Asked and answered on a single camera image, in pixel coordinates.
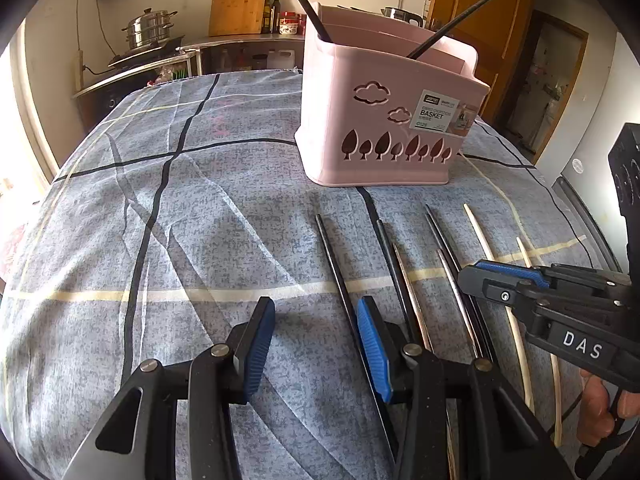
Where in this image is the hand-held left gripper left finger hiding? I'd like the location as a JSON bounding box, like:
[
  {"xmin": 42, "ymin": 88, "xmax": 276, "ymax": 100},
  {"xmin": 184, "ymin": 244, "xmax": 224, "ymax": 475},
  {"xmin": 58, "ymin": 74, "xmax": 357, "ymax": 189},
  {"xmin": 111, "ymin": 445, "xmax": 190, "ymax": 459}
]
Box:
[{"xmin": 65, "ymin": 296, "xmax": 277, "ymax": 480}]

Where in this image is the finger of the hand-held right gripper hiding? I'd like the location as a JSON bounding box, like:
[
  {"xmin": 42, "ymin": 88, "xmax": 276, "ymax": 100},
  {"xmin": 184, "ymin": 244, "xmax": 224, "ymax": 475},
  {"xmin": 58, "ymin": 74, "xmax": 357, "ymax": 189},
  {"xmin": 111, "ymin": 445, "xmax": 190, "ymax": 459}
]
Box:
[
  {"xmin": 474, "ymin": 258, "xmax": 552, "ymax": 289},
  {"xmin": 458, "ymin": 265, "xmax": 542, "ymax": 312}
]

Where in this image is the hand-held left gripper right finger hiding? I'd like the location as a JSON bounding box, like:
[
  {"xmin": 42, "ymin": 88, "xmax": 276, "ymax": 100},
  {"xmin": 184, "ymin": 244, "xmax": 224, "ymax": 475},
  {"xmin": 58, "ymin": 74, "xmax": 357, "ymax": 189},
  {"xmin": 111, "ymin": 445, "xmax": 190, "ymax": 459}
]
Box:
[{"xmin": 356, "ymin": 296, "xmax": 576, "ymax": 480}]

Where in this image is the light wooden chopstick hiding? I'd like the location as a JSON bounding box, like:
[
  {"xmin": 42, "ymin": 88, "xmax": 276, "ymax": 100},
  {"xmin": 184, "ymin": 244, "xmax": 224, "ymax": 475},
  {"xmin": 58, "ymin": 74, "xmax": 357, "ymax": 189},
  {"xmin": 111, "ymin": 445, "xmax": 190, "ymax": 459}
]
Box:
[
  {"xmin": 463, "ymin": 203, "xmax": 536, "ymax": 413},
  {"xmin": 516, "ymin": 237, "xmax": 563, "ymax": 447}
]

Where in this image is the pink plastic utensil basket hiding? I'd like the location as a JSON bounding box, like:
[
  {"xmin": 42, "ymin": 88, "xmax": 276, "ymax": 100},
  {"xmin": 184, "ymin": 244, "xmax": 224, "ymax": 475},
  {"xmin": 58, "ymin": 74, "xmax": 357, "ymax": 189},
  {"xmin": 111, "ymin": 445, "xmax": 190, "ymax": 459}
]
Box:
[{"xmin": 294, "ymin": 4, "xmax": 492, "ymax": 188}]

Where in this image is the person's right hand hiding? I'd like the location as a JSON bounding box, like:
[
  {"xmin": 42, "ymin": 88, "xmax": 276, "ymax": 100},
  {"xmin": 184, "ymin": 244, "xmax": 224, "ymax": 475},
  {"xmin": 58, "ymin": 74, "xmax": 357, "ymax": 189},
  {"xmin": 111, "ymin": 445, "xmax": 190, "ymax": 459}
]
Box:
[{"xmin": 579, "ymin": 372, "xmax": 625, "ymax": 448}]

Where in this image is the blue checked tablecloth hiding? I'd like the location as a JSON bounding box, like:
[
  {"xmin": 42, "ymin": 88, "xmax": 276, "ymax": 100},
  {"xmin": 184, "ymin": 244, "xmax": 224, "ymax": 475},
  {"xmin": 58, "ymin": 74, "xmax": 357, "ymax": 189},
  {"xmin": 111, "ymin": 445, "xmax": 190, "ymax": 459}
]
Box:
[{"xmin": 0, "ymin": 67, "xmax": 608, "ymax": 480}]

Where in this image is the white refrigerator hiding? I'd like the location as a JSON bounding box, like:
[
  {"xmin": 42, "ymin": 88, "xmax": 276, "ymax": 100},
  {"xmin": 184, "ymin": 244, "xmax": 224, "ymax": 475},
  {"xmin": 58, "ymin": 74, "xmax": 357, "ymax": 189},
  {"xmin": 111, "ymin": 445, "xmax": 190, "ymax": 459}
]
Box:
[{"xmin": 534, "ymin": 30, "xmax": 640, "ymax": 281}]

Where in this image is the brown wooden door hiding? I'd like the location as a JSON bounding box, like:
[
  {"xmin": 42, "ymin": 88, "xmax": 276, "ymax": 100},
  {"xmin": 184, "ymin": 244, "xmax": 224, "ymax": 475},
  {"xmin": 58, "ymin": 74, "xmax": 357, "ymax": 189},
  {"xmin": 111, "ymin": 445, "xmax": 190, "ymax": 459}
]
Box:
[{"xmin": 425, "ymin": 0, "xmax": 537, "ymax": 122}]

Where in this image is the stainless steel kettle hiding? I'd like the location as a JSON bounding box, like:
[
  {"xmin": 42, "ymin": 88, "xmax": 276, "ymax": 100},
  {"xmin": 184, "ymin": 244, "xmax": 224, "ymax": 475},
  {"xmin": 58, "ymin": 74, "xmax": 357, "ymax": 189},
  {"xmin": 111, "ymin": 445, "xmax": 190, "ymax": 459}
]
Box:
[{"xmin": 381, "ymin": 6, "xmax": 426, "ymax": 29}]

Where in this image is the steel kitchen counter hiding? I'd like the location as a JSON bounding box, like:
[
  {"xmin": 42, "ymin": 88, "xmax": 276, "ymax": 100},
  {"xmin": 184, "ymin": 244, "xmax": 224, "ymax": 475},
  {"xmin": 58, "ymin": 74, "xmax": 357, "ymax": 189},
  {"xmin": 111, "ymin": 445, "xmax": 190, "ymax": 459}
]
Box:
[{"xmin": 70, "ymin": 34, "xmax": 307, "ymax": 111}]

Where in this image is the black gas stove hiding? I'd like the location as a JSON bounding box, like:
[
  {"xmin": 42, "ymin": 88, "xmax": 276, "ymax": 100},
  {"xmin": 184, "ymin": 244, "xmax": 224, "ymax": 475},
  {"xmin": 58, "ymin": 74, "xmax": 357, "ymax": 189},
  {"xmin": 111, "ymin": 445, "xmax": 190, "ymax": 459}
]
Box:
[{"xmin": 107, "ymin": 35, "xmax": 187, "ymax": 69}]

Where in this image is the dark sauce bottle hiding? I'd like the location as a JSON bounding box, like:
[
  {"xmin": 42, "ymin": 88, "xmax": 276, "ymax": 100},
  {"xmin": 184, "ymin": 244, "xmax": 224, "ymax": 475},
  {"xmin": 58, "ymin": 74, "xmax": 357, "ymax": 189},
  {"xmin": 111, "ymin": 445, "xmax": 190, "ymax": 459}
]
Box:
[{"xmin": 263, "ymin": 0, "xmax": 282, "ymax": 35}]

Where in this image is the stainless steel steamer pot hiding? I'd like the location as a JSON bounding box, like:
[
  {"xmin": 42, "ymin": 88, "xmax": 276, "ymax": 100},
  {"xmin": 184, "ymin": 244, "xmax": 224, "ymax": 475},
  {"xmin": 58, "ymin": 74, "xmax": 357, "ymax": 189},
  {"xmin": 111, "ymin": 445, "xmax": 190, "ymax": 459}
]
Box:
[{"xmin": 121, "ymin": 8, "xmax": 179, "ymax": 51}]

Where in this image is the wooden cutting board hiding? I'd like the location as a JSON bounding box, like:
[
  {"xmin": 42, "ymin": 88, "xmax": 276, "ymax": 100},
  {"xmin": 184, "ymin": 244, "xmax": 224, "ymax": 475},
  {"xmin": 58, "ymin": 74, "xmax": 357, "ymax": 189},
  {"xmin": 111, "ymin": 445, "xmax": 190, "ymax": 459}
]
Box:
[{"xmin": 208, "ymin": 0, "xmax": 271, "ymax": 37}]

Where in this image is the wall power cable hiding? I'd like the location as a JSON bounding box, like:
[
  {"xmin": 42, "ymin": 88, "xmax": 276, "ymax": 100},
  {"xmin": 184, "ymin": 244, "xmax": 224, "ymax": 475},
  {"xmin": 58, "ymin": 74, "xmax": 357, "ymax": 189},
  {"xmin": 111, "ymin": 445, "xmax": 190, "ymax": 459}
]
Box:
[{"xmin": 74, "ymin": 0, "xmax": 112, "ymax": 77}]

